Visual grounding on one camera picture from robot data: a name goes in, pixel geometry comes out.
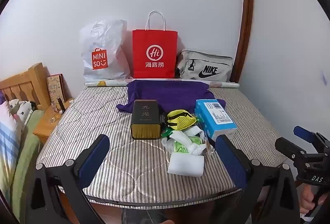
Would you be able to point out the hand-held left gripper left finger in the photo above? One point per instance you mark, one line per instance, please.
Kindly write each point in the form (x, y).
(96, 154)

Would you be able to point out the red paper carrier bag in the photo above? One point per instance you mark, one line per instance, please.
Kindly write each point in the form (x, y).
(154, 41)

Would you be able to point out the blue tissue pack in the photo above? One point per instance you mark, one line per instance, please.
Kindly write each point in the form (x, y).
(211, 121)

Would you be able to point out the small glass bottle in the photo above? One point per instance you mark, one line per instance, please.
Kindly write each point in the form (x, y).
(53, 108)

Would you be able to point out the white plastic shopping bag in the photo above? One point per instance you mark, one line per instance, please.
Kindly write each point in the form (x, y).
(103, 41)

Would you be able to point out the spotted white plush toy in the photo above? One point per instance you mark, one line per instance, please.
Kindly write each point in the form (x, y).
(22, 108)

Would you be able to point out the white sock with mint toe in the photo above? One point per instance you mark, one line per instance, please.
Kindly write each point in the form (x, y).
(192, 133)

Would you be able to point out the purple towel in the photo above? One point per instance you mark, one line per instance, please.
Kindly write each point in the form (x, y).
(167, 92)

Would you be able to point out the grey sports bag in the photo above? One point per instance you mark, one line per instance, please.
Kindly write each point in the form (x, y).
(206, 64)

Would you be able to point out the wooden nightstand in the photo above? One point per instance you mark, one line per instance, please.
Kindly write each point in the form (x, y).
(46, 128)

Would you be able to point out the rolled paper poster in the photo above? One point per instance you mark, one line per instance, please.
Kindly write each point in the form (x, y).
(224, 84)

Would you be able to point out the patterned book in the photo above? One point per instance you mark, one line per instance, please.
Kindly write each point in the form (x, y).
(55, 87)

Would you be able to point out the small green wipes packet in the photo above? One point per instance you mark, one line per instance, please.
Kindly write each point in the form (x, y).
(181, 148)

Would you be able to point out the small black bottle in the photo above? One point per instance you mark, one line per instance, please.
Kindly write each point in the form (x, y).
(61, 105)

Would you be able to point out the wooden bed headboard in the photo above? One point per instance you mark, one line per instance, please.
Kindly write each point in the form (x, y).
(25, 82)

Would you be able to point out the yellow mesh pouch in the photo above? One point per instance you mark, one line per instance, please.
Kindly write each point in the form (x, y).
(180, 121)

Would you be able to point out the person's right hand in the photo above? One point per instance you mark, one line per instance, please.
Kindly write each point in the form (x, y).
(306, 199)

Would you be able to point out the green snack packet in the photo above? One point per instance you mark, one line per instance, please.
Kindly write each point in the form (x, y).
(167, 133)

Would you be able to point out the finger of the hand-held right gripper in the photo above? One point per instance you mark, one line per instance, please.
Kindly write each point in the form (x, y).
(303, 133)
(290, 149)

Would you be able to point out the crumpled white wrapper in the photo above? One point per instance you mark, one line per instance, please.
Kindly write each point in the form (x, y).
(167, 145)

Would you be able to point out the grey striped mattress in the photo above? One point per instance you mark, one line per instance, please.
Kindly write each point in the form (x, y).
(129, 162)

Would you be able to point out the black rectangular tin box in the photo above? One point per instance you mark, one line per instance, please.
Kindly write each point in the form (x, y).
(145, 115)

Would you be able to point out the green bedsheet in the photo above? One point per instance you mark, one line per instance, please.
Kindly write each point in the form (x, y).
(25, 151)

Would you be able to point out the brown wooden door frame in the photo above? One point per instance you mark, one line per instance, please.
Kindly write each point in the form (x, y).
(245, 20)

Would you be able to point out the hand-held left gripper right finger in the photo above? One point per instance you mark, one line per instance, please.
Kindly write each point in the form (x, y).
(232, 159)

